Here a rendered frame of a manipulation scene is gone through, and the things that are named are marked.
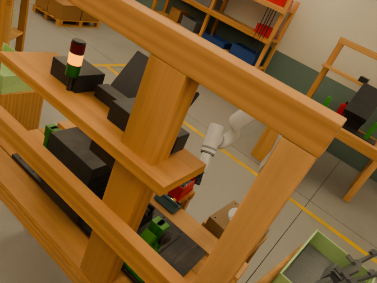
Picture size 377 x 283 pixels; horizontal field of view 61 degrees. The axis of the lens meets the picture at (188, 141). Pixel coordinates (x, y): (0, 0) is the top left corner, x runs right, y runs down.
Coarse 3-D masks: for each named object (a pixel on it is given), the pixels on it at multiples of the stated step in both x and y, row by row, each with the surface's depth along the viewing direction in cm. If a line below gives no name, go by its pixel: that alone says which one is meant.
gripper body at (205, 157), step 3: (201, 153) 166; (204, 153) 165; (207, 153) 165; (210, 153) 166; (201, 156) 165; (204, 156) 165; (207, 156) 165; (210, 156) 167; (213, 156) 170; (201, 159) 165; (204, 159) 164; (207, 159) 164; (204, 162) 164; (207, 162) 164; (207, 165) 166; (204, 168) 164; (204, 171) 165
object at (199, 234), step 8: (64, 128) 213; (152, 200) 185; (160, 208) 182; (168, 216) 179; (176, 216) 181; (184, 216) 184; (176, 224) 176; (184, 224) 178; (192, 224) 181; (200, 224) 184; (192, 232) 175; (200, 232) 178; (208, 232) 180; (200, 240) 173; (208, 240) 175; (216, 240) 177; (208, 248) 170; (208, 256) 167; (248, 264) 171; (240, 272) 164
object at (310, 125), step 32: (96, 0) 97; (128, 0) 96; (128, 32) 93; (160, 32) 87; (192, 64) 84; (224, 64) 79; (224, 96) 81; (256, 96) 76; (288, 96) 72; (288, 128) 73; (320, 128) 70
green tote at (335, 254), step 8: (320, 232) 211; (312, 240) 215; (320, 240) 212; (328, 240) 208; (304, 248) 218; (320, 248) 212; (328, 248) 209; (336, 248) 206; (296, 256) 182; (328, 256) 210; (336, 256) 207; (344, 256) 203; (288, 264) 174; (344, 264) 204; (280, 272) 166; (360, 272) 199; (280, 280) 167; (288, 280) 164; (368, 280) 197
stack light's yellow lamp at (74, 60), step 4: (68, 56) 113; (72, 56) 112; (76, 56) 112; (80, 56) 113; (68, 60) 114; (72, 60) 113; (76, 60) 113; (80, 60) 114; (68, 64) 114; (72, 64) 114; (76, 64) 114; (80, 64) 115
